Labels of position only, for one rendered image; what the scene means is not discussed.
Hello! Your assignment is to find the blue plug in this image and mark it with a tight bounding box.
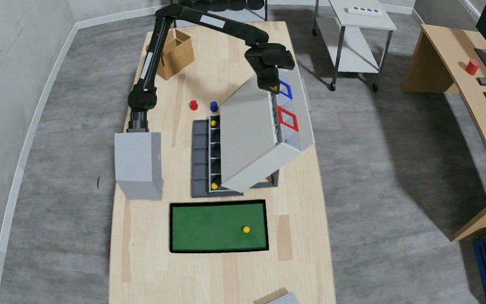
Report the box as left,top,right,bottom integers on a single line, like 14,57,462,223
210,101,218,112

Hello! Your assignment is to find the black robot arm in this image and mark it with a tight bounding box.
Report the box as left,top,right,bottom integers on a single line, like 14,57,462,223
127,3,296,133

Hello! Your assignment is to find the brown cardboard box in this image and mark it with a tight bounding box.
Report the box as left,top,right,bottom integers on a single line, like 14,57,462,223
156,29,195,81

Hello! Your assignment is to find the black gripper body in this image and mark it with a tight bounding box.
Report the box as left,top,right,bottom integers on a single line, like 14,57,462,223
252,65,280,89

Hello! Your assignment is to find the red plug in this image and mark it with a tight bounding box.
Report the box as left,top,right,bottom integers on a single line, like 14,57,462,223
190,100,198,110

